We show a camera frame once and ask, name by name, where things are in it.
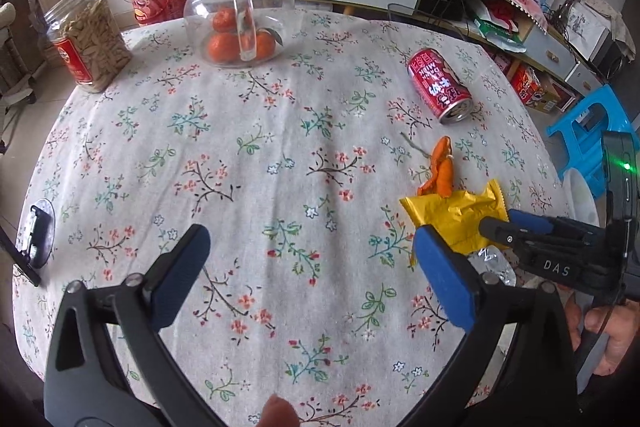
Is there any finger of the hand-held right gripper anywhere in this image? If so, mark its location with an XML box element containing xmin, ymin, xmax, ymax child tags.
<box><xmin>479</xmin><ymin>216</ymin><xmax>592</xmax><ymax>259</ymax></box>
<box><xmin>507</xmin><ymin>209</ymin><xmax>602</xmax><ymax>241</ymax></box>

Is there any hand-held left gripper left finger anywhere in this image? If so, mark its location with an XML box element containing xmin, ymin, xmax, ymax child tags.
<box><xmin>44</xmin><ymin>223</ymin><xmax>226</xmax><ymax>427</ymax></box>

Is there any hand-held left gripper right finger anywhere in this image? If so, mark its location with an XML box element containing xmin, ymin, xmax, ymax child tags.
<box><xmin>400</xmin><ymin>224</ymin><xmax>581</xmax><ymax>427</ymax></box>

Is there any white plastic trash bin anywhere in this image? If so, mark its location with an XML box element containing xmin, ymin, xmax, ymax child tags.
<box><xmin>562</xmin><ymin>167</ymin><xmax>601</xmax><ymax>228</ymax></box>

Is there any yellow snack wrapper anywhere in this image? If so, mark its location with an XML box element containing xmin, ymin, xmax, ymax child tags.
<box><xmin>399</xmin><ymin>179</ymin><xmax>511</xmax><ymax>265</ymax></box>

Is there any person's right hand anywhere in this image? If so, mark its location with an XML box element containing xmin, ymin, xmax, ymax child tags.
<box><xmin>562</xmin><ymin>291</ymin><xmax>640</xmax><ymax>378</ymax></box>

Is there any person's left hand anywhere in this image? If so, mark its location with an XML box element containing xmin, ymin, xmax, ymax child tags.
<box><xmin>249</xmin><ymin>394</ymin><xmax>302</xmax><ymax>427</ymax></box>

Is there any silver foil wrapper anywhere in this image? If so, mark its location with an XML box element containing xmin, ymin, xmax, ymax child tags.
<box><xmin>467</xmin><ymin>244</ymin><xmax>518</xmax><ymax>288</ymax></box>

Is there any orange peel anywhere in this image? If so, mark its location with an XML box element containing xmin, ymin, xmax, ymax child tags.
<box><xmin>417</xmin><ymin>136</ymin><xmax>456</xmax><ymax>198</ymax></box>

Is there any blue plastic stool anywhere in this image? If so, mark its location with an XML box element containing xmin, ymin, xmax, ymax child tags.
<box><xmin>546</xmin><ymin>84</ymin><xmax>633</xmax><ymax>200</ymax></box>

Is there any red printed cardboard box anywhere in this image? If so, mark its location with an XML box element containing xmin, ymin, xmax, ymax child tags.
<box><xmin>510</xmin><ymin>64</ymin><xmax>576</xmax><ymax>112</ymax></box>

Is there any narrow grey white drawer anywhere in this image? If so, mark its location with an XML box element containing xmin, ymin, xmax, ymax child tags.
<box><xmin>565</xmin><ymin>62</ymin><xmax>607</xmax><ymax>95</ymax></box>

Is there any long wooden cabinet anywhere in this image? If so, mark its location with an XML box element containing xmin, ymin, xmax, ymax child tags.
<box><xmin>425</xmin><ymin>0</ymin><xmax>608</xmax><ymax>95</ymax></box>

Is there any red drink can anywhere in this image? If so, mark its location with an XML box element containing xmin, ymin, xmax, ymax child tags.
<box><xmin>406</xmin><ymin>48</ymin><xmax>473</xmax><ymax>125</ymax></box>

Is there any wide grey white drawer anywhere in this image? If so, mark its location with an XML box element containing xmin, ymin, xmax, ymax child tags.
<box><xmin>525</xmin><ymin>27</ymin><xmax>576</xmax><ymax>75</ymax></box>

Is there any green white bag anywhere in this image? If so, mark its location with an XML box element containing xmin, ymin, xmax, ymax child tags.
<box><xmin>472</xmin><ymin>0</ymin><xmax>531</xmax><ymax>54</ymax></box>

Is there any white microwave oven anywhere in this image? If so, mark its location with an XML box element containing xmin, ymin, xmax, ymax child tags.
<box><xmin>567</xmin><ymin>2</ymin><xmax>626</xmax><ymax>78</ymax></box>

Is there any beige patterned cloth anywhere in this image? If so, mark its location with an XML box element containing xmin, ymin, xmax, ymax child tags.
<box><xmin>590</xmin><ymin>0</ymin><xmax>628</xmax><ymax>42</ymax></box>

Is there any small orange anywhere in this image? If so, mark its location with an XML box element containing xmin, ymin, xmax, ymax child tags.
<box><xmin>206</xmin><ymin>32</ymin><xmax>242</xmax><ymax>64</ymax></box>
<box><xmin>255</xmin><ymin>31</ymin><xmax>277</xmax><ymax>60</ymax></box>
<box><xmin>212</xmin><ymin>7</ymin><xmax>236</xmax><ymax>32</ymax></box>

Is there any plastic jar of nuts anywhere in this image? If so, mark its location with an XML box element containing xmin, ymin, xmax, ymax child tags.
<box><xmin>42</xmin><ymin>0</ymin><xmax>133</xmax><ymax>94</ymax></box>

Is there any glass jar with wooden lid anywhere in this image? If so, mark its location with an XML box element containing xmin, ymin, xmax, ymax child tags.
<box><xmin>183</xmin><ymin>0</ymin><xmax>296</xmax><ymax>68</ymax></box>

